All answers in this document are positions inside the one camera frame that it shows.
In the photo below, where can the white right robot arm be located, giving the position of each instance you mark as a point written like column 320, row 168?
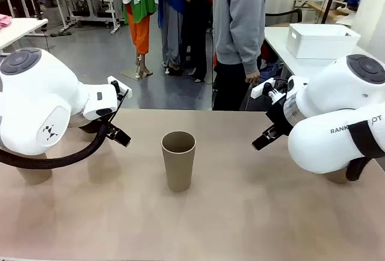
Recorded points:
column 331, row 98

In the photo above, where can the stack of brown cups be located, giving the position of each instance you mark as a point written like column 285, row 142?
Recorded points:
column 34, row 175

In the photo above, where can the large white table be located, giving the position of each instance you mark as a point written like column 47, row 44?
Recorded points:
column 279, row 44

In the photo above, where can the black chair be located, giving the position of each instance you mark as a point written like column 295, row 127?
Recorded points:
column 296, row 14

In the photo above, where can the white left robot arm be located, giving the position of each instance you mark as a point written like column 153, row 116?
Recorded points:
column 36, row 92

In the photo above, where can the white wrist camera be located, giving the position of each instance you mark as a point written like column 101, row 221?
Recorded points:
column 112, row 80
column 258, row 90

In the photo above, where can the mannequin in red and black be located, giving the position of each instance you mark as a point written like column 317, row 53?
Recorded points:
column 200, row 32

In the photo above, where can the person's left forearm grey sleeve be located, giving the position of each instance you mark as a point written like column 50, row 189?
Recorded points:
column 249, row 53

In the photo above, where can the pink cloth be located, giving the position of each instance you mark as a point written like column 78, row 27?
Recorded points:
column 4, row 21

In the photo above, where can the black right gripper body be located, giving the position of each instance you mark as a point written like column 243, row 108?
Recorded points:
column 279, row 119

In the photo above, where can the white table with pink cloth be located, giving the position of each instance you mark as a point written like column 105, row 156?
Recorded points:
column 18, row 31

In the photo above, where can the person's left hand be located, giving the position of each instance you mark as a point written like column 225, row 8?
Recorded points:
column 253, row 77

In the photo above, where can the white plastic basket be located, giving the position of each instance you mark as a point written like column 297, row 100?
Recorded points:
column 319, row 43

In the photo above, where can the person in grey hoodie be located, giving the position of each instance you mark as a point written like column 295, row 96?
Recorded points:
column 228, row 17

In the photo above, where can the mannequin in blue and grey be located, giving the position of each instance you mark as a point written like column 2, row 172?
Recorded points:
column 171, row 32

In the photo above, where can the single brown paper cup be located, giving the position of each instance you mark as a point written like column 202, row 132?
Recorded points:
column 179, row 167

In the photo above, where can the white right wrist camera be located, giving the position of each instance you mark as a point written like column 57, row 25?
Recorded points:
column 258, row 90

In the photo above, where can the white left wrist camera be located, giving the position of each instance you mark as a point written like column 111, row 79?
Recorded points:
column 112, row 80

